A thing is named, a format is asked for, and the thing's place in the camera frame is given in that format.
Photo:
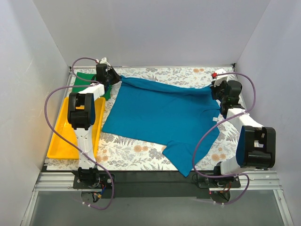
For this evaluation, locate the aluminium frame rail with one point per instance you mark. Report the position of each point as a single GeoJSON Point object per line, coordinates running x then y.
{"type": "Point", "coordinates": [63, 181]}

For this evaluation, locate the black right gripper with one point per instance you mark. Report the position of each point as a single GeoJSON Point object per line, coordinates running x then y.
{"type": "Point", "coordinates": [215, 92]}

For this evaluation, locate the blue t shirt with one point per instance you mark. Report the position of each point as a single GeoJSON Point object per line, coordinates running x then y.
{"type": "Point", "coordinates": [181, 119]}

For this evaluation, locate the yellow plastic tray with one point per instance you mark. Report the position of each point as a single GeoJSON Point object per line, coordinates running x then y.
{"type": "Point", "coordinates": [58, 148]}

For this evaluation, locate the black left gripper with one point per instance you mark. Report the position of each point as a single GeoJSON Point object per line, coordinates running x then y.
{"type": "Point", "coordinates": [112, 76]}

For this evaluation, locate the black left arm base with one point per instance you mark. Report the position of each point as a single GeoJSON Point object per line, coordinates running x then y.
{"type": "Point", "coordinates": [92, 179]}

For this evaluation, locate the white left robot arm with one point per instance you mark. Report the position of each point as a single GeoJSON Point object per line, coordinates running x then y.
{"type": "Point", "coordinates": [82, 113]}

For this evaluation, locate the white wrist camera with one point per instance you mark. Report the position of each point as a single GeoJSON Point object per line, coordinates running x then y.
{"type": "Point", "coordinates": [103, 61]}
{"type": "Point", "coordinates": [219, 76]}

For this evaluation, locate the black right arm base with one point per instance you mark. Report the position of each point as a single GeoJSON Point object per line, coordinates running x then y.
{"type": "Point", "coordinates": [222, 184]}

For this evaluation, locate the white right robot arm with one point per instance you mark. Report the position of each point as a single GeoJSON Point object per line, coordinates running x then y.
{"type": "Point", "coordinates": [256, 147]}

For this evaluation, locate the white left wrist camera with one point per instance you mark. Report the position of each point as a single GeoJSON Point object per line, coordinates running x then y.
{"type": "Point", "coordinates": [103, 61]}

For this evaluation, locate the floral patterned table mat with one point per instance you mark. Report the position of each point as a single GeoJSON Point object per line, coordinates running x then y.
{"type": "Point", "coordinates": [122, 153]}

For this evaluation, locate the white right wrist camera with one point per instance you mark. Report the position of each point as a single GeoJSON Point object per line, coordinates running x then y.
{"type": "Point", "coordinates": [219, 76]}

